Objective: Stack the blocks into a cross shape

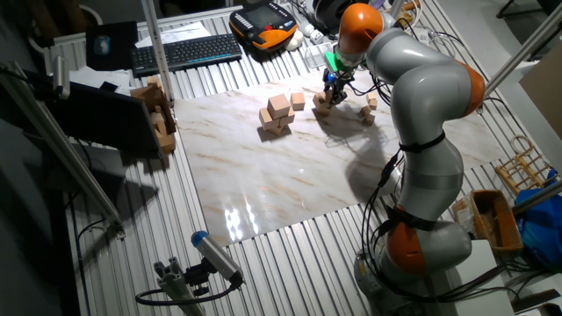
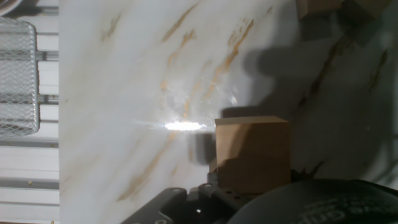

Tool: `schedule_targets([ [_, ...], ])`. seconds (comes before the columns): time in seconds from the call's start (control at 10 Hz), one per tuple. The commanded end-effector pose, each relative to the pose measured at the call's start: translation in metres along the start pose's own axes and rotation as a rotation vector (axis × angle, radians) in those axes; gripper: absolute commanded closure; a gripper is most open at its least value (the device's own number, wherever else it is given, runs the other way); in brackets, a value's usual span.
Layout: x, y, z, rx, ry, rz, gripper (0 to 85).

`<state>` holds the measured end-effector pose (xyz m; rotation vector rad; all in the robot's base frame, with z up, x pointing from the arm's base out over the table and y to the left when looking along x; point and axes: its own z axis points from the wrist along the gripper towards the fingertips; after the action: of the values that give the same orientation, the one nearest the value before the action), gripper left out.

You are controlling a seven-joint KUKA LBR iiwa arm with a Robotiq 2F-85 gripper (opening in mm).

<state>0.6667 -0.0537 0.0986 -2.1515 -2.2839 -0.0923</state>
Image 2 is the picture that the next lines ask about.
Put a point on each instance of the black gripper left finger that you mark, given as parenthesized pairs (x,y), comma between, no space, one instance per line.
(186,205)

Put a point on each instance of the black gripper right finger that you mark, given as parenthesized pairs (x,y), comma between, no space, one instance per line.
(300,175)

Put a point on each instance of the large wooden cube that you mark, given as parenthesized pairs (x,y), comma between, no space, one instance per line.
(252,146)

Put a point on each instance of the small wooden cube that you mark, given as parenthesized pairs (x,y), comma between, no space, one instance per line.
(317,8)
(370,7)

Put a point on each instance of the marble pattern mat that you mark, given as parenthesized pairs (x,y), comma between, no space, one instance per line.
(140,93)

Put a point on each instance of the clear plastic box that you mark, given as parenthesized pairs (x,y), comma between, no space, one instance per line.
(17,77)

